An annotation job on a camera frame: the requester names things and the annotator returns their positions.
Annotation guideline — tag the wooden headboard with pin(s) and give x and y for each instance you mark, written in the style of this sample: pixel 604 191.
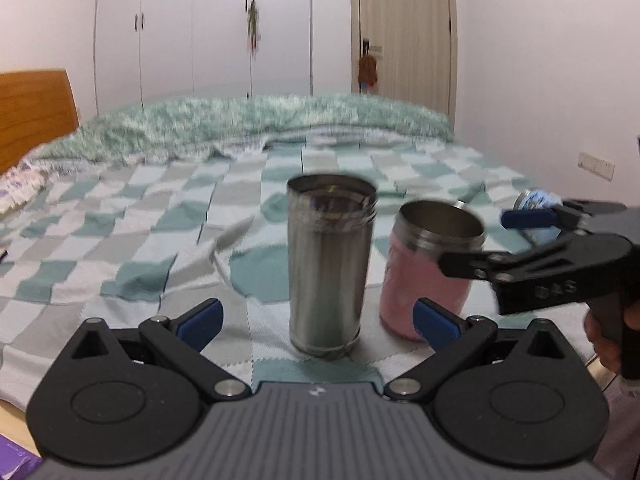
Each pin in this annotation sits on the wooden headboard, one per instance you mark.
pixel 35 115

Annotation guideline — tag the person's right hand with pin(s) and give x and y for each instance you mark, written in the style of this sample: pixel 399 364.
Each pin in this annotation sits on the person's right hand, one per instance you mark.
pixel 599 342

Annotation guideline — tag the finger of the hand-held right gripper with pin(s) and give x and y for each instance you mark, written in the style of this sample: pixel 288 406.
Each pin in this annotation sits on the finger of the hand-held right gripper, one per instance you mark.
pixel 470 264
pixel 530 219

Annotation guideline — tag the white wall socket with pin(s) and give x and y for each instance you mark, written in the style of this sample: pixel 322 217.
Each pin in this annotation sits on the white wall socket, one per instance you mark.
pixel 595 166

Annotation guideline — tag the pink steel cup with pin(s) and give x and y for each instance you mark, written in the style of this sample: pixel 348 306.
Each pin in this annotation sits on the pink steel cup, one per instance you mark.
pixel 415 280

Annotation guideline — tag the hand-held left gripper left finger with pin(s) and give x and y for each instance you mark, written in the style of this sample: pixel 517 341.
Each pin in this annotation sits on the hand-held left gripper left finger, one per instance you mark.
pixel 201 323

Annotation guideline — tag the checkered green white blanket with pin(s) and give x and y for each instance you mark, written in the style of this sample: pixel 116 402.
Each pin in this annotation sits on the checkered green white blanket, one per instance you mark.
pixel 125 240

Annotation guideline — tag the tall stainless steel cup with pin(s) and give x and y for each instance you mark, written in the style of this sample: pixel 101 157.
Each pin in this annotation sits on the tall stainless steel cup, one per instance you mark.
pixel 327 270

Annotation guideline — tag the beige door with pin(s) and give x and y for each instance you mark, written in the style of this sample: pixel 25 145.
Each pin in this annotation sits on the beige door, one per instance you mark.
pixel 405 30

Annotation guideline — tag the floral pillow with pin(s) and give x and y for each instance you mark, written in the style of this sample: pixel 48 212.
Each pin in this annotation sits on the floral pillow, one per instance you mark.
pixel 17 187

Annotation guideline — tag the purple box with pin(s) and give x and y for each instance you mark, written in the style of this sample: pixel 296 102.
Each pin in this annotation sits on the purple box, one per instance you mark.
pixel 17 457

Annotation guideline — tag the fluffy green blanket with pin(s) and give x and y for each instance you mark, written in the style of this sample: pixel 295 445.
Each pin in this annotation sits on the fluffy green blanket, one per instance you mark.
pixel 225 120

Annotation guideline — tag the hanging green ornament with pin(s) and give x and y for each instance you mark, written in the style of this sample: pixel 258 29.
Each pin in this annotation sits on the hanging green ornament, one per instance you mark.
pixel 253 22

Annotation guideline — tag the grey clothing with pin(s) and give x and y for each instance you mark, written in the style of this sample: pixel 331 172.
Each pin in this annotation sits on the grey clothing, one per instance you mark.
pixel 620 430

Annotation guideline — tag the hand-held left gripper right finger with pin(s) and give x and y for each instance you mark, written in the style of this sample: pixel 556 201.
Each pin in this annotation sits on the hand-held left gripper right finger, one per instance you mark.
pixel 436 323

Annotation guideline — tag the white wardrobe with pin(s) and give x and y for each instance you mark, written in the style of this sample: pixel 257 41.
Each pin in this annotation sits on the white wardrobe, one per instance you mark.
pixel 200 25

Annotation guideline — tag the brown plush toy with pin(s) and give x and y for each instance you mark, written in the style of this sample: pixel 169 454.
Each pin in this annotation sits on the brown plush toy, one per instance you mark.
pixel 367 72

